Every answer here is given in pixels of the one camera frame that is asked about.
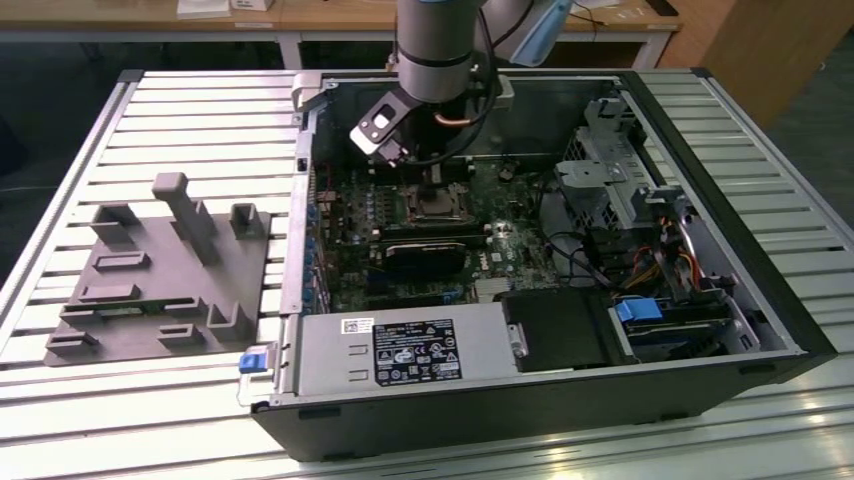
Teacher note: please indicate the blue case latch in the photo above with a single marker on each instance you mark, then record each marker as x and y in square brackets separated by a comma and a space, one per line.
[257, 361]

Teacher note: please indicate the hard disk in blue carrier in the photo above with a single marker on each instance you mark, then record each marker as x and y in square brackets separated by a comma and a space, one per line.
[637, 311]

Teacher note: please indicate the silver power supply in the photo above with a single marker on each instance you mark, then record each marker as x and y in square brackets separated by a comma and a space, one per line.
[334, 360]

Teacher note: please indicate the white box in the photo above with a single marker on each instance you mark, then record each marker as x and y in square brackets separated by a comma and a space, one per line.
[203, 9]

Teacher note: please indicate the black plastic bay cover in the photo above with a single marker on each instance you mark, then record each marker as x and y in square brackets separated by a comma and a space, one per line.
[561, 330]

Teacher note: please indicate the grey parts rack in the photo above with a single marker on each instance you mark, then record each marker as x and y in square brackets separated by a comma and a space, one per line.
[167, 300]

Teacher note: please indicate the silver metal drive cage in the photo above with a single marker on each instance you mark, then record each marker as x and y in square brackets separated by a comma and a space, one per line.
[601, 200]

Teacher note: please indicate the black RAM stick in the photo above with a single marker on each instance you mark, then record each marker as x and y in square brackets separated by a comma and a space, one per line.
[427, 230]

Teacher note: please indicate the CPU socket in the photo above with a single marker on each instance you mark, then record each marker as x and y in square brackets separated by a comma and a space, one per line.
[470, 216]

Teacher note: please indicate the green motherboard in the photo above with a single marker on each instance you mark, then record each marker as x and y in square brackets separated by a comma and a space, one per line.
[521, 240]

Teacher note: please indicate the green RAM stick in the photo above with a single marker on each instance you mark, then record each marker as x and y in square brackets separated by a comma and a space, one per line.
[127, 311]

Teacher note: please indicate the wooden desk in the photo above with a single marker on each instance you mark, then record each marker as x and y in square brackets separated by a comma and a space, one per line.
[134, 22]

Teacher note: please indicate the wooden cabinet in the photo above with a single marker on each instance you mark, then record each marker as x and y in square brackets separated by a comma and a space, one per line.
[768, 50]

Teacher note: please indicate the grey box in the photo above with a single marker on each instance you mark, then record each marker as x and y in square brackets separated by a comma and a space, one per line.
[253, 4]

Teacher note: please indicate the black and white wrist camera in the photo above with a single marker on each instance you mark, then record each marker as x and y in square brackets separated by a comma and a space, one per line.
[381, 125]

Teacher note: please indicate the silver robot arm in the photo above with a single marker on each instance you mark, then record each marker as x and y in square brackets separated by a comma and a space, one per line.
[434, 50]

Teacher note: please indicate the black PC case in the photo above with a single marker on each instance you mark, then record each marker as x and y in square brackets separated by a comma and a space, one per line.
[467, 425]

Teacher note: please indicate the small silver heatsink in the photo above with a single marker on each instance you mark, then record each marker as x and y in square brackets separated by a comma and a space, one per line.
[489, 290]

